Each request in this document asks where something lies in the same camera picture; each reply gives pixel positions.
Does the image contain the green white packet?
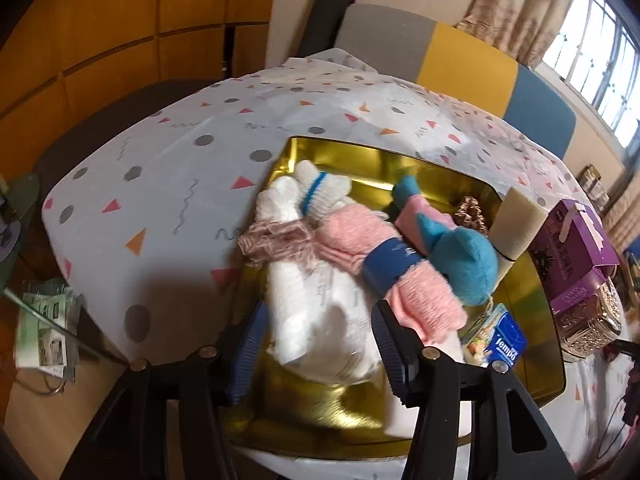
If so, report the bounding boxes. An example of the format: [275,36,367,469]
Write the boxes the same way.
[15,280,81,381]

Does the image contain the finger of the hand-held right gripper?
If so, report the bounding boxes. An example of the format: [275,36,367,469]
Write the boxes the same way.
[611,339,640,361]

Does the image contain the beige cloth bundle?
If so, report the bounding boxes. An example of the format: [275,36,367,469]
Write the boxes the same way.
[489,186,548,291]

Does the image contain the ornate gold tissue box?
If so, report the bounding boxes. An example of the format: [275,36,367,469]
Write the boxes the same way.
[552,277,623,361]

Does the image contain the grey yellow blue chair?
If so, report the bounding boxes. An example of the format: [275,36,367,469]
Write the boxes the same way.
[297,0,578,161]

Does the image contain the barred window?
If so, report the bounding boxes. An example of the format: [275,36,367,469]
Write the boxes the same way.
[542,0,640,148]

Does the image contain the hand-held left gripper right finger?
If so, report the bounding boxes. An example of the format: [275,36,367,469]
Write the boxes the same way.
[371,300,578,480]

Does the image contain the purple cardboard box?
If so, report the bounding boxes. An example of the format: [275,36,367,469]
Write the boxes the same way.
[529,199,621,313]

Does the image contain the white frilled socks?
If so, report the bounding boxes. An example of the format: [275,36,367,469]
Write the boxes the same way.
[239,176,321,366]

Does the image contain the beige patterned curtain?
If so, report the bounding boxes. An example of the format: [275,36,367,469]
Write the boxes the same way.
[455,0,578,68]
[602,170,640,256]

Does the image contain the blue plush toy pink dress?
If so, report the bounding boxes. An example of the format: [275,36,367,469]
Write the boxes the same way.
[392,175,500,307]

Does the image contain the patterned grey tablecloth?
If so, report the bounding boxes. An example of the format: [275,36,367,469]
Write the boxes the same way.
[41,49,640,476]

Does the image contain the glass side table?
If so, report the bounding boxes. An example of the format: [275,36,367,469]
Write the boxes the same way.
[0,175,126,366]

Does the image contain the white sock blue stripe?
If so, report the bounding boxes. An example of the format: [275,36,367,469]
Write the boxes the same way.
[292,160,353,221]

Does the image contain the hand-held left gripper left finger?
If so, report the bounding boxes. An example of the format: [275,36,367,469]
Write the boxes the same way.
[60,302,271,480]

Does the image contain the gold tray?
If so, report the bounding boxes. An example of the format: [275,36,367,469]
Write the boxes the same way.
[220,135,568,448]

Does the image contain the blue pocket tissue pack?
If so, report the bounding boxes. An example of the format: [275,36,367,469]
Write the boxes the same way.
[461,304,528,365]

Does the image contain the pink socks blue label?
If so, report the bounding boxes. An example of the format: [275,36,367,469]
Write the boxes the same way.
[317,202,468,346]

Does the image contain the wooden wardrobe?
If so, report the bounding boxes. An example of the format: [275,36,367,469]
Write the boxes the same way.
[0,0,281,126]

